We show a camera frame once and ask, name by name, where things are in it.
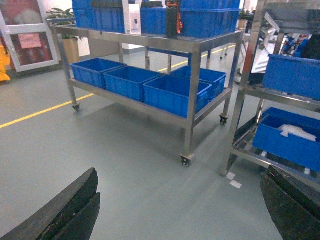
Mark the stainless steel wheeled cart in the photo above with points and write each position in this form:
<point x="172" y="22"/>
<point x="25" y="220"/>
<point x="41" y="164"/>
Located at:
<point x="195" y="47"/>

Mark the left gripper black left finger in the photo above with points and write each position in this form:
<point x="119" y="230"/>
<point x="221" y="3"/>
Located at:
<point x="71" y="215"/>

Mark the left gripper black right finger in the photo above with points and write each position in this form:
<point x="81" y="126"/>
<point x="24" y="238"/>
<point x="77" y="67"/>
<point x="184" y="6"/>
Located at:
<point x="294" y="206"/>

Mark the stainless steel shelf rack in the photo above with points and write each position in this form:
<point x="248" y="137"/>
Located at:
<point x="288" y="93"/>

